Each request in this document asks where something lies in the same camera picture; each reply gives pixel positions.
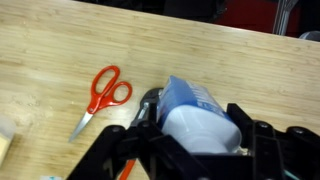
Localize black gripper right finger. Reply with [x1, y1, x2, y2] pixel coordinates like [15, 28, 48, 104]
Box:
[226, 102, 320, 180]

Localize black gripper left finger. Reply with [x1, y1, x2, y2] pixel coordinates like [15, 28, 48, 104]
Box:
[66, 101, 209, 180]

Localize clear plastic bin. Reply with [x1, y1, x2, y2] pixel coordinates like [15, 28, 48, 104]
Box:
[0, 113, 17, 168]

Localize yellow sticky notes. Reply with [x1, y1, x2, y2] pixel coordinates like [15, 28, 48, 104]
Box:
[0, 131, 14, 164]

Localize red-handled pliers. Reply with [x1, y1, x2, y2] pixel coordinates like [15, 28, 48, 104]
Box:
[118, 87, 165, 180]

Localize red-handled scissors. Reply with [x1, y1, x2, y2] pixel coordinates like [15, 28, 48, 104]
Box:
[68, 65, 134, 144]

